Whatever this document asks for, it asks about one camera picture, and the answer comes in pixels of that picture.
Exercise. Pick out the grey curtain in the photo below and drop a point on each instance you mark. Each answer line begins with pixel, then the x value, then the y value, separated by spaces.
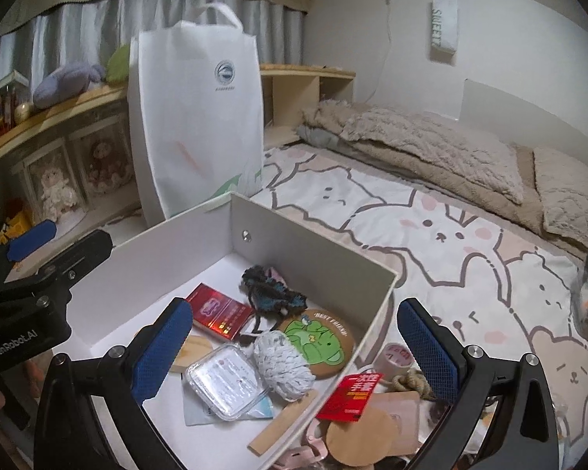
pixel 78 24

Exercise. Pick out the white storage box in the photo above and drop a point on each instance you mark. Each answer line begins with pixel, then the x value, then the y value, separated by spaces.
pixel 313 249

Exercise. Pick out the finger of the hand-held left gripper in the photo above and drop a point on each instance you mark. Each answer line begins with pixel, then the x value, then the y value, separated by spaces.
pixel 29 237
pixel 86 249

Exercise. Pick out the red packet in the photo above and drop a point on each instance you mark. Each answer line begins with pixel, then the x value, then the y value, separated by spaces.
pixel 348 396

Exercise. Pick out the brown doll display case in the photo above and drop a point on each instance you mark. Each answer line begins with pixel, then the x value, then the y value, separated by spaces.
pixel 100 161

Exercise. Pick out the purple plush toy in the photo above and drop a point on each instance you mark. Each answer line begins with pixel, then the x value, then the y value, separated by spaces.
pixel 63 83

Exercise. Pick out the red flat box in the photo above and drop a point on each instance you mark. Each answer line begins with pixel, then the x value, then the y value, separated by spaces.
pixel 220 311

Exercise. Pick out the wooden shelf unit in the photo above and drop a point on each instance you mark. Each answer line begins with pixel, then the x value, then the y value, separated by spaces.
pixel 294 98

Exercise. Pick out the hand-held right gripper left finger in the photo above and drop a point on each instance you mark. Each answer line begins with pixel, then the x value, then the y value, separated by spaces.
pixel 161 347

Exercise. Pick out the white headboard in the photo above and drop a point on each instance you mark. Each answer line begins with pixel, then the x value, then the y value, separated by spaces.
pixel 519 112

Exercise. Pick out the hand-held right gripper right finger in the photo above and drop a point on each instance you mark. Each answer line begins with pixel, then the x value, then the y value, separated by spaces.
pixel 429 347

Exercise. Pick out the pink patterned tape roll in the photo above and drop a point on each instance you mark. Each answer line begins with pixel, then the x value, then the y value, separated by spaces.
pixel 392 360

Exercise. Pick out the white tote bag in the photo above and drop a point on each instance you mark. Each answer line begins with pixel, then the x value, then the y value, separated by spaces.
pixel 191 132

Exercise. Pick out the round wooden lid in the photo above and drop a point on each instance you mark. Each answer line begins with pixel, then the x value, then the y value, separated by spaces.
pixel 193 352
pixel 360 435

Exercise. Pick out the yellow toy truck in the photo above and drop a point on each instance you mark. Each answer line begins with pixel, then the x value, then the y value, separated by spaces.
pixel 17 218

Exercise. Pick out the small golden ball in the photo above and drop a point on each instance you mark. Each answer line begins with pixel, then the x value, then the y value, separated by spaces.
pixel 23 111

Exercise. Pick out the cartoon animal printed bedsheet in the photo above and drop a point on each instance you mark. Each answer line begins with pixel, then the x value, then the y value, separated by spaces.
pixel 372 215

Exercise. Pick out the brown card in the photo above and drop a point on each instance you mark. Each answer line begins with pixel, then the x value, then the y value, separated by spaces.
pixel 402 406

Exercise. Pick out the beige pillows and blanket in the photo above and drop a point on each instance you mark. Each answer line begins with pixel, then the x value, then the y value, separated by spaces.
pixel 323 112

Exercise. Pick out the green plush toy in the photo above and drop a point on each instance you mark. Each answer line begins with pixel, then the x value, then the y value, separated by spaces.
pixel 117 66

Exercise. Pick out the clear plastic case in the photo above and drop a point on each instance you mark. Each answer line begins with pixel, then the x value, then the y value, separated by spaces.
pixel 225 382

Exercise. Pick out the pink plastic item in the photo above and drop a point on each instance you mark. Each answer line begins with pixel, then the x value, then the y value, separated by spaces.
pixel 313 450

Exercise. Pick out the beige textured pillow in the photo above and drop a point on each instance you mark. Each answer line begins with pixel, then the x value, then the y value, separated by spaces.
pixel 436 147
pixel 568 191

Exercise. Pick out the wooden stick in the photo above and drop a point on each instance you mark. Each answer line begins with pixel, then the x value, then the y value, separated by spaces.
pixel 284 423

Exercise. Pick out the white doll display case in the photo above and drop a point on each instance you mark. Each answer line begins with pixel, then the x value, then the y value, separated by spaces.
pixel 56 191

